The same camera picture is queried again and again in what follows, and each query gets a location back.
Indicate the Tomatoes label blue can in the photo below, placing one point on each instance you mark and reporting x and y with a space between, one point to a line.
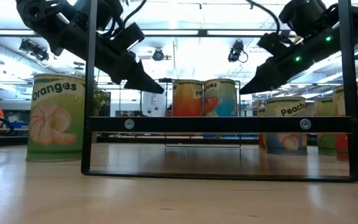
221 99

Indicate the green labelled food can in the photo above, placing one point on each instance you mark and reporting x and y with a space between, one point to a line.
323 107

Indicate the potted green plant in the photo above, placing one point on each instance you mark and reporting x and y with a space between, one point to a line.
102 98

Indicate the white cabinet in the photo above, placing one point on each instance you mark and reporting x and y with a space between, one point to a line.
154 104

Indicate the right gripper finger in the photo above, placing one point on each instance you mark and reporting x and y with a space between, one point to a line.
267 77

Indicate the Oranges label can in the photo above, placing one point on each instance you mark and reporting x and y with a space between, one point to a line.
54 124

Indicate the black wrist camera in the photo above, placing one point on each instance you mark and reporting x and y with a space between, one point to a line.
130 35
273 43

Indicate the Peaches label can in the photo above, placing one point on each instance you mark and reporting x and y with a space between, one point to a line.
284 109

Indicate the black-framed wooden shelf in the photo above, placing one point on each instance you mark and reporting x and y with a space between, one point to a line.
213 124

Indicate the black aluminium rig frame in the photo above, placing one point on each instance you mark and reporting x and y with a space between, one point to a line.
182 140

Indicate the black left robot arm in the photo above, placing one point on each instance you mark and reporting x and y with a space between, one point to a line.
42 12

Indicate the orange labelled food can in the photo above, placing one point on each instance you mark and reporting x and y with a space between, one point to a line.
262 141

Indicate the black ceiling spotlight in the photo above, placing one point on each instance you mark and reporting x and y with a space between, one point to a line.
236 51
34 49
158 55

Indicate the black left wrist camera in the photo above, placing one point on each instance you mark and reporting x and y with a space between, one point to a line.
130 35

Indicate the Pineapple label can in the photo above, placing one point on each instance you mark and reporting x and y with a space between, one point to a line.
186 99

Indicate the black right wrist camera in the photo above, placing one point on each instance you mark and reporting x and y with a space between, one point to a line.
273 43

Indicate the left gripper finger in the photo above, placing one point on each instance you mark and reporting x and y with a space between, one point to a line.
143 81

